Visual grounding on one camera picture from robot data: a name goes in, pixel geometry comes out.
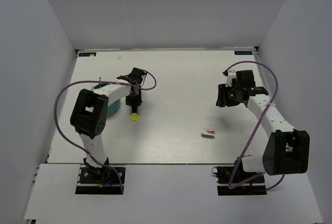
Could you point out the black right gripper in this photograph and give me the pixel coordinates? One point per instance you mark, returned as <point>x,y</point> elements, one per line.
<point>222,100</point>

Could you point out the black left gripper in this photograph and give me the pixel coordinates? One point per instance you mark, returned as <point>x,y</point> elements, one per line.
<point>137,101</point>

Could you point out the yellow black highlighter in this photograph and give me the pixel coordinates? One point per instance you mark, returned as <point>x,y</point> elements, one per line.
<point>134,114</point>

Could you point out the teal round divided organizer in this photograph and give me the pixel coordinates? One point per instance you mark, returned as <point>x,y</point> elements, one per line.
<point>112,108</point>

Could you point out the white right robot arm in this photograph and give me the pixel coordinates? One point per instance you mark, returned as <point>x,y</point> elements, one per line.
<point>287,149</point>

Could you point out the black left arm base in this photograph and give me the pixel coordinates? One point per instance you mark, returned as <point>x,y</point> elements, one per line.
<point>89,183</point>

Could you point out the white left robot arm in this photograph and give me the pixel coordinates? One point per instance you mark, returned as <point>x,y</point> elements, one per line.
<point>91,111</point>

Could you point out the right corner label sticker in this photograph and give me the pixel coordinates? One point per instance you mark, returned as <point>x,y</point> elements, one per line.
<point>242,52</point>

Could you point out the corner label sticker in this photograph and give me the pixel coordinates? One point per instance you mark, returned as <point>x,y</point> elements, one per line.
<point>242,52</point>
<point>87,54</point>

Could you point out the left corner label sticker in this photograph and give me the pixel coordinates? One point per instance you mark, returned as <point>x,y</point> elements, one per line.
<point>87,54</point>

